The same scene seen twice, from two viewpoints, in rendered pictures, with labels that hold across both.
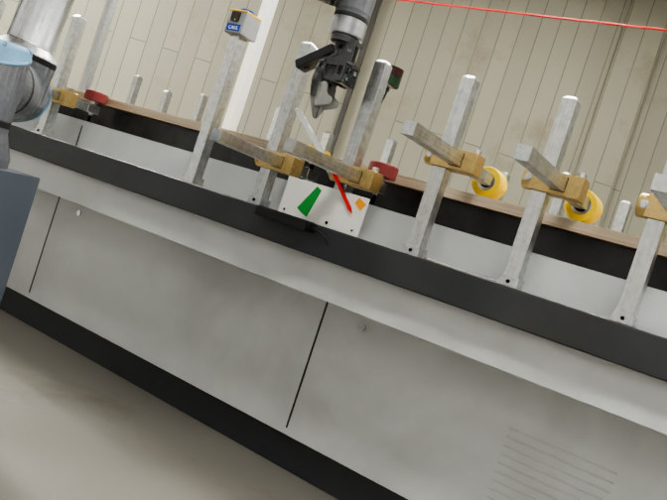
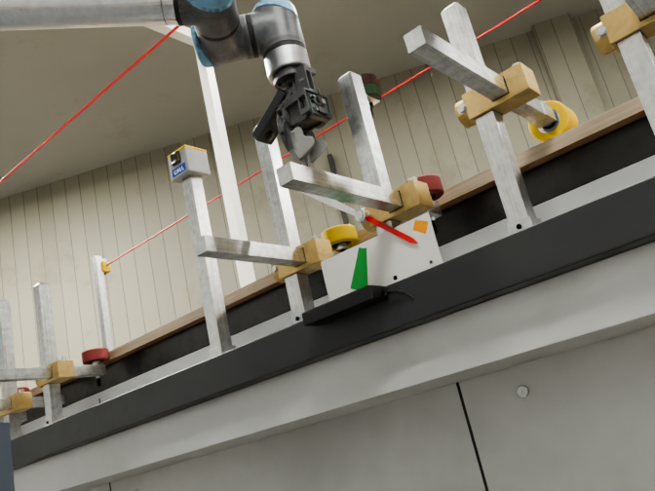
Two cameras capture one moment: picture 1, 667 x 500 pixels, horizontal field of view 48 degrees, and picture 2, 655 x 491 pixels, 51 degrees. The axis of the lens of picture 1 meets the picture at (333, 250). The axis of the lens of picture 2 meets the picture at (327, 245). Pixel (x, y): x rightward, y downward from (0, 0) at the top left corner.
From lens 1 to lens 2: 0.74 m
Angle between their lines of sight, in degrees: 19
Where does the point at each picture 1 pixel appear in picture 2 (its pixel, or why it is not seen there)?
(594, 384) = not seen: outside the picture
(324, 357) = (502, 465)
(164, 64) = not seen: hidden behind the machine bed
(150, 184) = (178, 389)
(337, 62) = (296, 96)
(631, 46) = (568, 88)
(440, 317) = (622, 279)
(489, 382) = not seen: outside the picture
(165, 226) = (220, 427)
